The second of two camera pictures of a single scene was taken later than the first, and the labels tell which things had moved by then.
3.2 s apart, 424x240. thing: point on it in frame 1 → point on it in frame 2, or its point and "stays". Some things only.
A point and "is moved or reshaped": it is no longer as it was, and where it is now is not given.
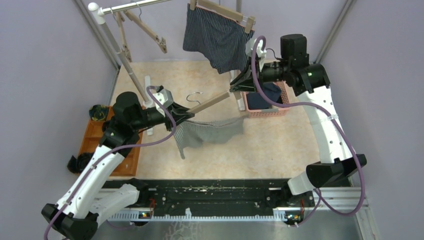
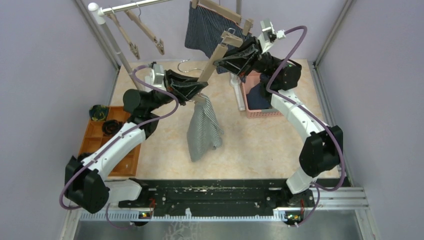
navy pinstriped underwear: x=222 y=40 stays
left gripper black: x=178 y=112 → x=182 y=87
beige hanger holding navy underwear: x=137 y=21 stays
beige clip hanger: x=125 y=50 is moved or reshaped
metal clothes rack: x=99 y=12 stays
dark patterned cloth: x=98 y=112 stays
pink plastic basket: x=272 y=111 stays
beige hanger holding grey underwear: x=196 y=109 → x=230 y=38
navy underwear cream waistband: x=255 y=100 stays
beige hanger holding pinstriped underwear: x=250 y=20 stays
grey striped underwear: x=189 y=133 is moved or reshaped
